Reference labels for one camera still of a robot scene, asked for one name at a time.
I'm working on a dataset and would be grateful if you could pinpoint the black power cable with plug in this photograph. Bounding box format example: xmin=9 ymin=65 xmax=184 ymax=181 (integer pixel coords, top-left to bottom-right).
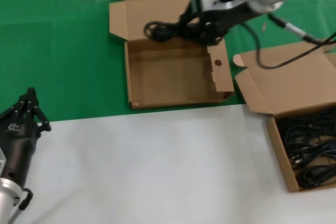
xmin=288 ymin=140 xmax=336 ymax=168

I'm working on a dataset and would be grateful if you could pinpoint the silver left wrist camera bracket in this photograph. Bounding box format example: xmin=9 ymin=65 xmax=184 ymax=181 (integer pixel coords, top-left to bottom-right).
xmin=0 ymin=147 xmax=6 ymax=174

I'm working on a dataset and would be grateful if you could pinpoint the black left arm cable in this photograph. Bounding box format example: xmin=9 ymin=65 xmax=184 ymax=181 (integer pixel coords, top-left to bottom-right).
xmin=10 ymin=187 xmax=34 ymax=224

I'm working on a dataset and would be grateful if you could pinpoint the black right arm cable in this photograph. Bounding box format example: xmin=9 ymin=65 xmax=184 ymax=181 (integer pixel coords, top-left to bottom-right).
xmin=241 ymin=14 xmax=336 ymax=70

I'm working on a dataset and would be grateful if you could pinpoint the open cardboard box with holes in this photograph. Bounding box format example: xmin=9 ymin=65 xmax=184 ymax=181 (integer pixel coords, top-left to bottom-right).
xmin=108 ymin=0 xmax=235 ymax=110

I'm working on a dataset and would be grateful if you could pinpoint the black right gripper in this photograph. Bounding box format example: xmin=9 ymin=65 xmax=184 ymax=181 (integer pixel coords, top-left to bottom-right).
xmin=180 ymin=2 xmax=255 ymax=47

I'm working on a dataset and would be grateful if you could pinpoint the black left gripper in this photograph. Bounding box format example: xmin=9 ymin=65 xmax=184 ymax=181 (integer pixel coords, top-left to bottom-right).
xmin=0 ymin=87 xmax=52 ymax=185

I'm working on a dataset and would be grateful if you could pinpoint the green felt table cloth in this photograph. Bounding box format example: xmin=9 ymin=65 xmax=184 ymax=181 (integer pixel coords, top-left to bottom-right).
xmin=0 ymin=0 xmax=336 ymax=124

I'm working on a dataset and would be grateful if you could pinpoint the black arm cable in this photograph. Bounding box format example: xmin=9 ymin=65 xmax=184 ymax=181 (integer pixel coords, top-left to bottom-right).
xmin=241 ymin=14 xmax=336 ymax=70
xmin=10 ymin=187 xmax=34 ymax=224

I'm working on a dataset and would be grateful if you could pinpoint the open cardboard box of cables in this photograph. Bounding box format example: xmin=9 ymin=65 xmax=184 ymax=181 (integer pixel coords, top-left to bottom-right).
xmin=232 ymin=40 xmax=336 ymax=193

